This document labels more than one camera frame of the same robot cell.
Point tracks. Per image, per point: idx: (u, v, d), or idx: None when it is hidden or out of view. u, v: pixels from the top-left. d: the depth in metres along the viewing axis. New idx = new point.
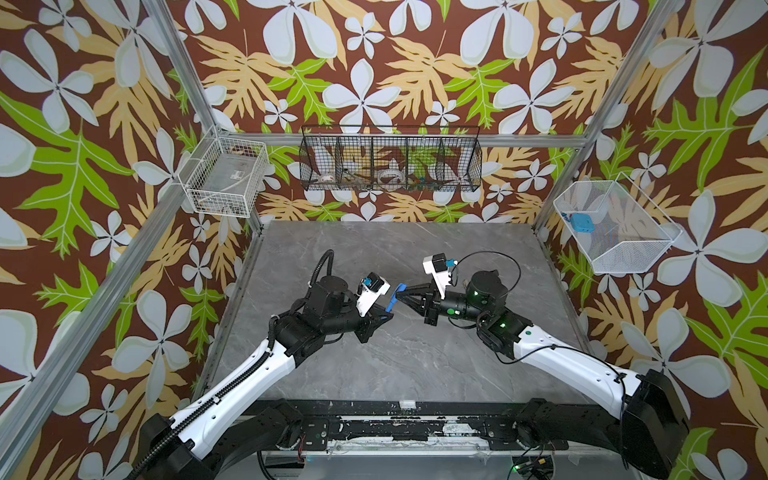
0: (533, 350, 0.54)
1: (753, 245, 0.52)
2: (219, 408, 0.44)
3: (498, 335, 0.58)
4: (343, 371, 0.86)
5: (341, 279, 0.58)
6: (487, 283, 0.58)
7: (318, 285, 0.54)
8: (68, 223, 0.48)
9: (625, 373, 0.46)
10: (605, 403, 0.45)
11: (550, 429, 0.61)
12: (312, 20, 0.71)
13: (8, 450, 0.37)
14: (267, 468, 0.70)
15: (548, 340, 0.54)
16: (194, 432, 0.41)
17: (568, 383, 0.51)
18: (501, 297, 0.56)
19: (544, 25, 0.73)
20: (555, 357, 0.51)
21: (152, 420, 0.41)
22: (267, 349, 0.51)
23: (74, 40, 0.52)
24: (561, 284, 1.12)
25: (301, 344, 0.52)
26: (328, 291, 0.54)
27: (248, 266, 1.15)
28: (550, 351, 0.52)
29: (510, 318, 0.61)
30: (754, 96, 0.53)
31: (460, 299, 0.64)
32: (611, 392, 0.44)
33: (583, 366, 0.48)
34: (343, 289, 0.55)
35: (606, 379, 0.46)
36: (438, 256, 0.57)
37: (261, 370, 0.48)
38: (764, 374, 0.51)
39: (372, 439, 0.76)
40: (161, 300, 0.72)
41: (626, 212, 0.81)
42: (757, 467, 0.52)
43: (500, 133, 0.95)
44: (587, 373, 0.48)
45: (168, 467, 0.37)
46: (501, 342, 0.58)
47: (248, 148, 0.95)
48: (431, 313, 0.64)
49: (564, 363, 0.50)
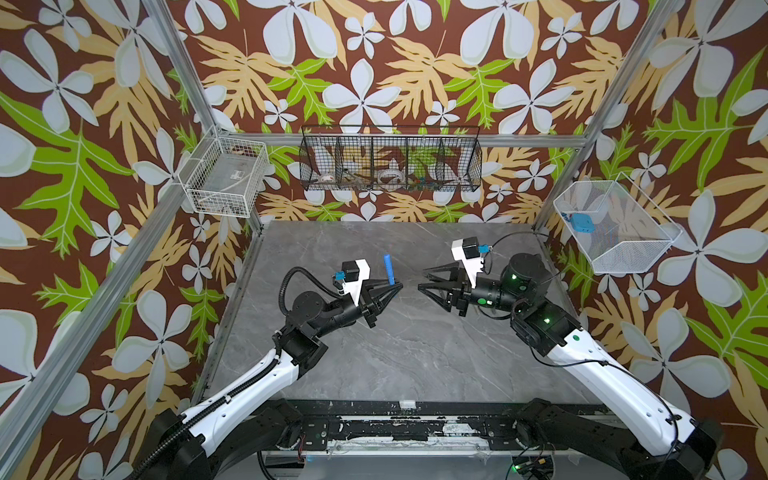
0: (580, 362, 0.47)
1: (753, 245, 0.52)
2: (229, 407, 0.46)
3: (536, 328, 0.51)
4: (343, 371, 0.86)
5: (315, 296, 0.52)
6: (529, 268, 0.50)
7: (292, 314, 0.52)
8: (68, 223, 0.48)
9: (682, 417, 0.41)
10: (646, 440, 0.42)
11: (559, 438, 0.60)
12: (312, 21, 0.71)
13: (7, 450, 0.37)
14: (267, 467, 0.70)
15: (598, 354, 0.47)
16: (205, 428, 0.43)
17: (608, 403, 0.46)
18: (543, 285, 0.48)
19: (544, 25, 0.73)
20: (604, 376, 0.45)
21: (163, 414, 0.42)
22: (276, 357, 0.54)
23: (74, 40, 0.52)
24: (561, 284, 1.12)
25: (305, 356, 0.56)
26: (304, 319, 0.52)
27: (248, 266, 1.15)
28: (599, 366, 0.46)
29: (552, 312, 0.52)
30: (754, 95, 0.53)
31: (493, 286, 0.56)
32: (660, 432, 0.40)
33: (635, 395, 0.43)
34: (317, 311, 0.52)
35: (657, 416, 0.41)
36: (468, 242, 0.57)
37: (269, 376, 0.51)
38: (764, 374, 0.51)
39: (372, 439, 0.76)
40: (161, 300, 0.72)
41: (626, 212, 0.81)
42: (758, 467, 0.51)
43: (500, 133, 0.95)
44: (635, 403, 0.43)
45: (178, 461, 0.40)
46: (539, 336, 0.51)
47: (248, 148, 0.95)
48: (460, 303, 0.58)
49: (613, 385, 0.44)
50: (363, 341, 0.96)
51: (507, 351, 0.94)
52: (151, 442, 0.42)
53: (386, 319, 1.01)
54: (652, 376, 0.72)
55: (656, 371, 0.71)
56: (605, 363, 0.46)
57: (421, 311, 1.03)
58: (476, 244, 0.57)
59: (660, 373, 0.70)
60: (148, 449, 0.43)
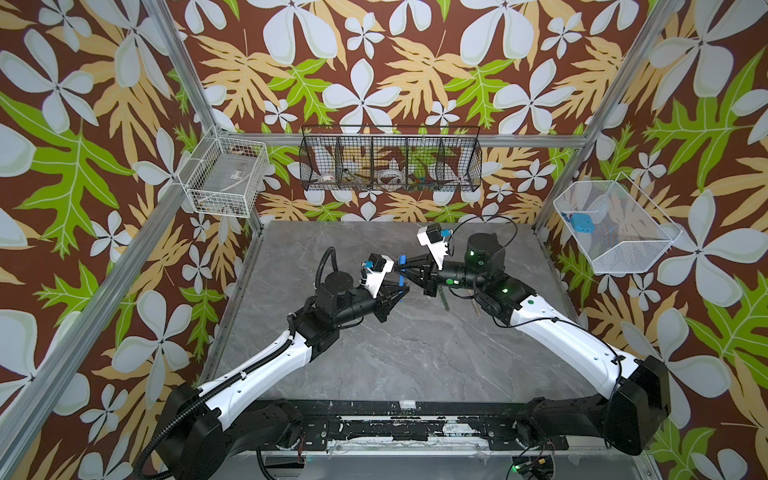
0: (532, 319, 0.52)
1: (753, 245, 0.52)
2: (244, 383, 0.46)
3: (497, 298, 0.56)
4: (343, 371, 0.86)
5: (346, 276, 0.57)
6: (483, 243, 0.56)
7: (323, 286, 0.56)
8: (68, 223, 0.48)
9: (624, 357, 0.45)
10: (597, 382, 0.45)
11: (549, 422, 0.61)
12: (312, 21, 0.71)
13: (7, 451, 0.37)
14: (268, 467, 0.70)
15: (550, 313, 0.52)
16: (221, 402, 0.43)
17: (564, 356, 0.49)
18: (496, 259, 0.54)
19: (544, 25, 0.73)
20: (555, 330, 0.50)
21: (182, 388, 0.43)
22: (290, 338, 0.54)
23: (74, 40, 0.52)
24: (561, 284, 1.12)
25: (317, 339, 0.55)
26: (335, 291, 0.55)
27: (248, 266, 1.15)
28: (551, 323, 0.50)
29: (512, 284, 0.58)
30: (754, 95, 0.53)
31: (458, 268, 0.62)
32: (606, 372, 0.43)
33: (582, 343, 0.47)
34: (348, 287, 0.56)
35: (603, 359, 0.45)
36: (432, 228, 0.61)
37: (283, 356, 0.51)
38: (764, 374, 0.51)
39: (372, 439, 0.76)
40: (161, 299, 0.72)
41: (626, 212, 0.81)
42: (757, 467, 0.52)
43: (500, 133, 0.95)
44: (584, 351, 0.46)
45: (196, 433, 0.40)
46: (500, 306, 0.56)
47: (248, 148, 0.95)
48: (430, 284, 0.63)
49: (562, 337, 0.49)
50: (362, 341, 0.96)
51: (507, 352, 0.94)
52: (171, 414, 0.42)
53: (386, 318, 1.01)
54: None
55: None
56: (555, 319, 0.51)
57: (421, 310, 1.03)
58: (439, 229, 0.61)
59: None
60: (168, 420, 0.42)
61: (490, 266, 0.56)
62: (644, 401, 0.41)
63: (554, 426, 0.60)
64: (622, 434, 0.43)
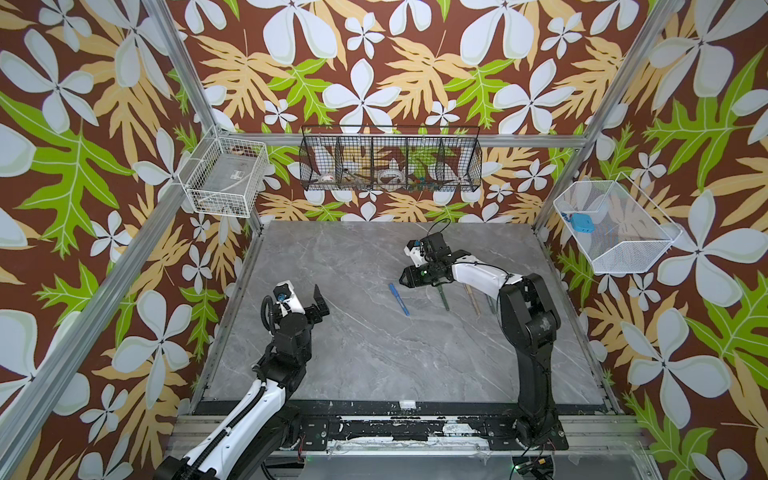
0: (460, 264, 0.72)
1: (753, 245, 0.52)
2: (231, 437, 0.48)
3: (444, 262, 0.77)
4: (343, 371, 0.86)
5: (297, 314, 0.63)
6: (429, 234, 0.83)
7: (280, 332, 0.60)
8: (68, 223, 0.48)
9: (513, 275, 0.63)
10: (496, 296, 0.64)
11: (527, 403, 0.65)
12: (312, 21, 0.71)
13: (7, 450, 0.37)
14: (268, 467, 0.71)
15: (472, 259, 0.73)
16: (214, 461, 0.44)
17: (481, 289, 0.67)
18: (437, 239, 0.82)
19: (544, 25, 0.73)
20: (475, 268, 0.69)
21: (167, 461, 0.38)
22: (263, 384, 0.58)
23: (74, 41, 0.52)
24: (561, 284, 1.12)
25: (288, 378, 0.60)
26: (293, 333, 0.60)
27: (248, 266, 1.15)
28: (473, 264, 0.70)
29: (456, 253, 0.78)
30: (754, 96, 0.53)
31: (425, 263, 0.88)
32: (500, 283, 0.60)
33: (489, 270, 0.66)
34: (304, 325, 0.61)
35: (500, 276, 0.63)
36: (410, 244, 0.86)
37: (261, 402, 0.54)
38: (764, 374, 0.51)
39: (372, 439, 0.76)
40: (161, 300, 0.72)
41: (626, 212, 0.81)
42: (758, 467, 0.51)
43: (500, 133, 0.95)
44: (489, 274, 0.65)
45: None
46: (444, 267, 0.77)
47: (248, 148, 0.95)
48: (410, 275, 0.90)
49: (479, 270, 0.67)
50: (362, 341, 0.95)
51: (507, 352, 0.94)
52: None
53: (386, 319, 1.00)
54: (653, 376, 0.72)
55: (656, 371, 0.71)
56: (476, 261, 0.71)
57: (421, 311, 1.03)
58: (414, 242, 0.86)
59: (660, 373, 0.70)
60: None
61: (435, 244, 0.82)
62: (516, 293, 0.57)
63: (531, 405, 0.65)
64: (515, 331, 0.57)
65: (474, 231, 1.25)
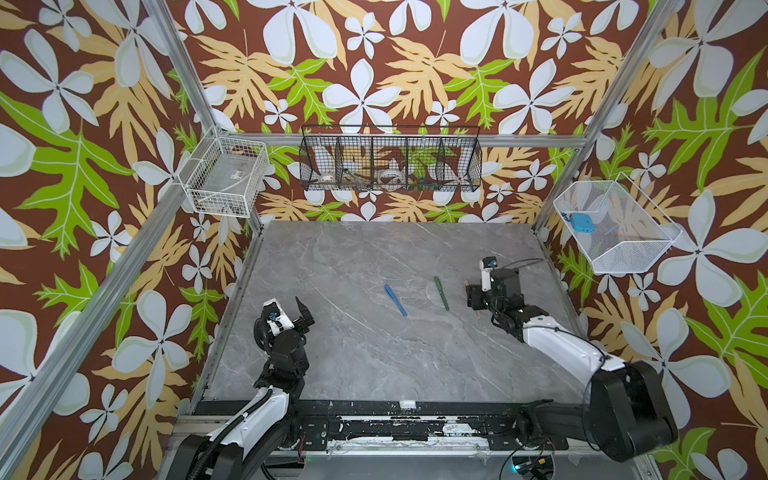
0: (532, 326, 0.61)
1: (753, 245, 0.52)
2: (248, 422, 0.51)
3: (513, 317, 0.65)
4: (343, 371, 0.86)
5: (290, 335, 0.65)
6: (500, 271, 0.71)
7: (276, 352, 0.63)
8: (68, 223, 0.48)
9: (611, 357, 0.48)
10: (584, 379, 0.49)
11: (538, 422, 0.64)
12: (312, 21, 0.71)
13: (7, 450, 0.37)
14: (268, 467, 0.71)
15: (553, 325, 0.59)
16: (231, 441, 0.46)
17: (561, 363, 0.54)
18: (512, 283, 0.68)
19: (544, 25, 0.73)
20: (556, 338, 0.56)
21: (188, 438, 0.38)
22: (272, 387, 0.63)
23: (74, 41, 0.52)
24: (561, 284, 1.12)
25: (290, 389, 0.63)
26: (288, 350, 0.63)
27: (248, 266, 1.15)
28: (553, 331, 0.57)
29: (530, 309, 0.66)
30: (754, 96, 0.53)
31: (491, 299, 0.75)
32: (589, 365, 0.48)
33: (574, 343, 0.53)
34: (298, 342, 0.64)
35: (591, 356, 0.49)
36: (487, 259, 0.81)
37: (269, 400, 0.58)
38: (764, 373, 0.51)
39: (372, 439, 0.76)
40: (161, 300, 0.72)
41: (626, 212, 0.81)
42: (757, 467, 0.52)
43: (500, 133, 0.95)
44: (573, 349, 0.52)
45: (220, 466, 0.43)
46: (514, 324, 0.65)
47: (248, 148, 0.95)
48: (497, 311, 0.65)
49: (559, 341, 0.55)
50: (362, 341, 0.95)
51: (507, 352, 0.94)
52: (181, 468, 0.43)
53: (386, 318, 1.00)
54: None
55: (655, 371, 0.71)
56: (556, 329, 0.58)
57: (421, 311, 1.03)
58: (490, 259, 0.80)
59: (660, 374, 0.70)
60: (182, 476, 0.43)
61: (507, 291, 0.68)
62: (620, 386, 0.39)
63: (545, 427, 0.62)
64: (610, 433, 0.43)
65: (474, 231, 1.25)
